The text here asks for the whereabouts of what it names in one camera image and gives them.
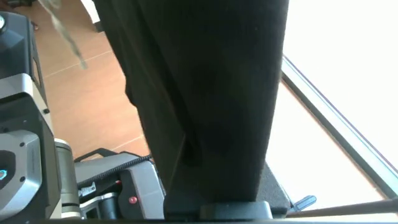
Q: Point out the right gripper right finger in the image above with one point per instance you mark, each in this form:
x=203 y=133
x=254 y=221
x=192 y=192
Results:
x=273 y=193

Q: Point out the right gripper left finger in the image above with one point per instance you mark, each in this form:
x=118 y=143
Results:
x=180 y=205

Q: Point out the black shorts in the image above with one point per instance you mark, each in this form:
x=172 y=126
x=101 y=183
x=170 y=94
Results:
x=202 y=93

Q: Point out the window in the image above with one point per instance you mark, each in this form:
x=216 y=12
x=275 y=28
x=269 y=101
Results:
x=342 y=130

